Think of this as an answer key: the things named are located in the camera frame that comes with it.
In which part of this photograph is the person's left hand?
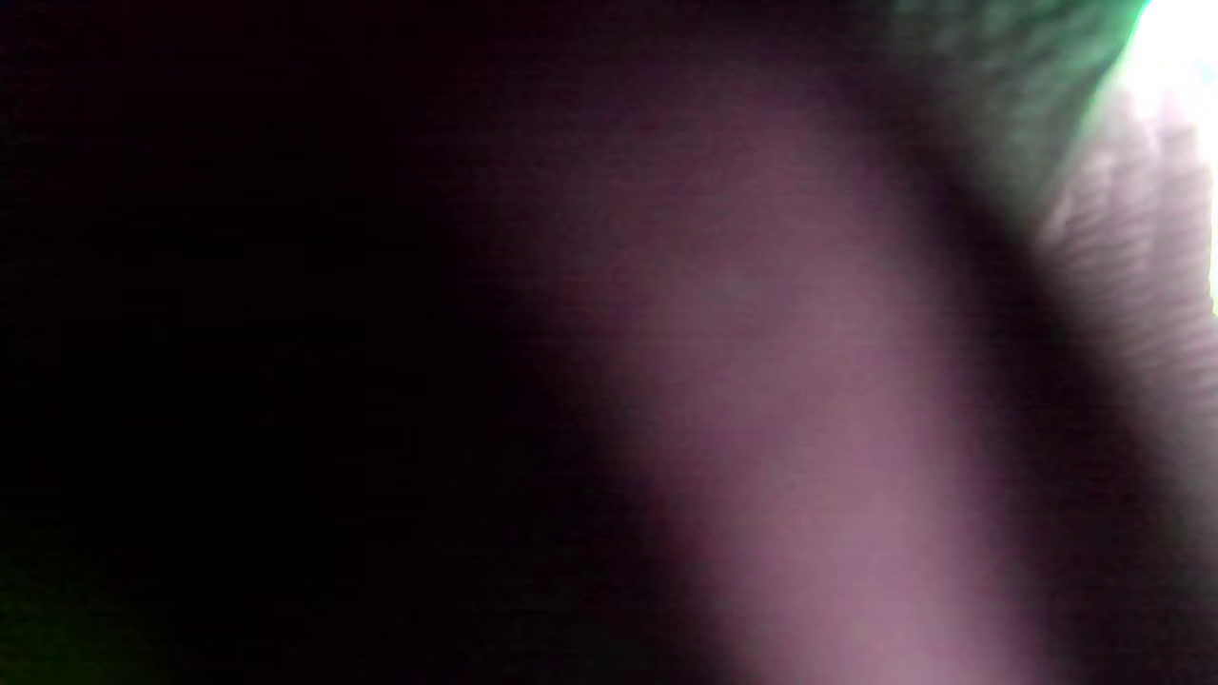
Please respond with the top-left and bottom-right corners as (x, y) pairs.
(457, 57), (1218, 685)

